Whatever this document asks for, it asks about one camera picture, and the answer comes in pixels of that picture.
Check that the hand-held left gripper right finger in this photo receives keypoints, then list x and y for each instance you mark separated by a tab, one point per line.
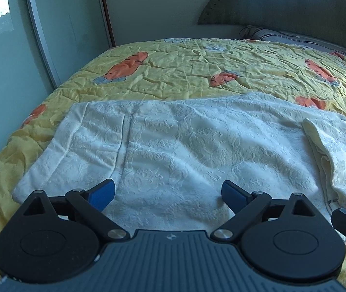
232	192

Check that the yellow carrot print quilt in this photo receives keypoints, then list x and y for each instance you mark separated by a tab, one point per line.
176	67

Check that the grey-green padded headboard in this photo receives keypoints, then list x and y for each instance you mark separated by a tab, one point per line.
282	3

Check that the white textured pants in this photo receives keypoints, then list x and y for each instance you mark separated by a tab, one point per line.
185	146

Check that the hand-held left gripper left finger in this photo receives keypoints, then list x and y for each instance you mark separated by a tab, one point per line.
103	193

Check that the grey patterned pillow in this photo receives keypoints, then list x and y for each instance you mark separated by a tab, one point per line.
282	36

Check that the green glass wardrobe door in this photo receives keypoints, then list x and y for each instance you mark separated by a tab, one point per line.
5	67
69	21

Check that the brown wooden wardrobe edge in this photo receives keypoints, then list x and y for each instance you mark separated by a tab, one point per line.
106	9

